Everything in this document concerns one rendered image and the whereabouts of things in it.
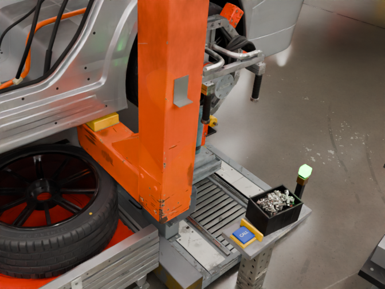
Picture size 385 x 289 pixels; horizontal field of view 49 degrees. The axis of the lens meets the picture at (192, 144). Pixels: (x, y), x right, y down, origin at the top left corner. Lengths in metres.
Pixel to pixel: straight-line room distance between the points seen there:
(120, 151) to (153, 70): 0.57
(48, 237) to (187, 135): 0.69
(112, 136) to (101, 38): 0.44
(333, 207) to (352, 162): 0.53
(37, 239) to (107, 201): 0.33
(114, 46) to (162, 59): 0.55
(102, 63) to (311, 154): 1.81
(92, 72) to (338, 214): 1.71
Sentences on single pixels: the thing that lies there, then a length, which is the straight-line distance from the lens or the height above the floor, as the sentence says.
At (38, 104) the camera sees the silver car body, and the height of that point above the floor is 0.91.
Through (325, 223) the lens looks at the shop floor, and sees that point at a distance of 2.68.
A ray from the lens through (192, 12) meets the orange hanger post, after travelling 1.32.
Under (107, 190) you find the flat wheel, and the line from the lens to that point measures 1.95.
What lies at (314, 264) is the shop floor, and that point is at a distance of 2.45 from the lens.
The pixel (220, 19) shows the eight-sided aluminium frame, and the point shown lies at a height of 1.12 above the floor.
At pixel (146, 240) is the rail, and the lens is 1.92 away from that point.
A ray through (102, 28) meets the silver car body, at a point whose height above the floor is 1.15.
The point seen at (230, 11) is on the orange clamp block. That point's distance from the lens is 2.14.
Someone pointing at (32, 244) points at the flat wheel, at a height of 0.49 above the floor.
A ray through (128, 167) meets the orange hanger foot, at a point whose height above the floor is 0.67.
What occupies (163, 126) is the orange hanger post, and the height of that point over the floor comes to 1.01.
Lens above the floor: 1.83
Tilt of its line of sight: 37 degrees down
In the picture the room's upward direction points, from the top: 5 degrees clockwise
